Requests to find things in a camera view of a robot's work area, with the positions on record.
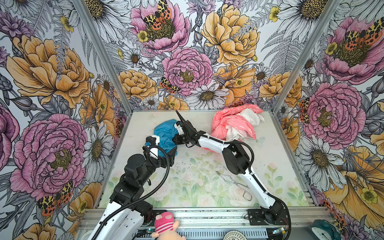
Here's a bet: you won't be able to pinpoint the teal blue cloth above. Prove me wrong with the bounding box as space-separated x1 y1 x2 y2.
154 120 179 158

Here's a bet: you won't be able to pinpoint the aluminium front rail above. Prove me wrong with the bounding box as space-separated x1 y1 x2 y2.
76 206 334 240

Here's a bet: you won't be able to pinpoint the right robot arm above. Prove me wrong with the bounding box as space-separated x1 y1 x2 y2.
173 111 291 225

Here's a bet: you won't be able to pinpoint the pink striped plush toy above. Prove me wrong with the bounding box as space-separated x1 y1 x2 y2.
151 212 186 240

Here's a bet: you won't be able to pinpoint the metal wire tongs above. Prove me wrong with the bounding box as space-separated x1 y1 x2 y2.
216 171 253 201

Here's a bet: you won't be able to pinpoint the round white vent disc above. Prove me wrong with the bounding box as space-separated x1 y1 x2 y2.
223 230 247 240

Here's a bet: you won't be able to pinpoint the green alarm clock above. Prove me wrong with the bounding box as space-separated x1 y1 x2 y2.
310 220 342 240

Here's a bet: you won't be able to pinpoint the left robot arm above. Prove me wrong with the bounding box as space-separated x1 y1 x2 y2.
89 135 177 240

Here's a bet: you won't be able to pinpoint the pink patterned cloth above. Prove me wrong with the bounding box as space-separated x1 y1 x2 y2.
198 104 265 153

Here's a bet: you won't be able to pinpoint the white cloth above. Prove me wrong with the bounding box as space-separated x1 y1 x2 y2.
225 109 265 141

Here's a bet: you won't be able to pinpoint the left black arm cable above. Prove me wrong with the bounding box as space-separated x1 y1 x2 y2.
91 145 171 240

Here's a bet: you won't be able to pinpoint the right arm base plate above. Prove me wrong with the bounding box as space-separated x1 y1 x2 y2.
244 209 290 226

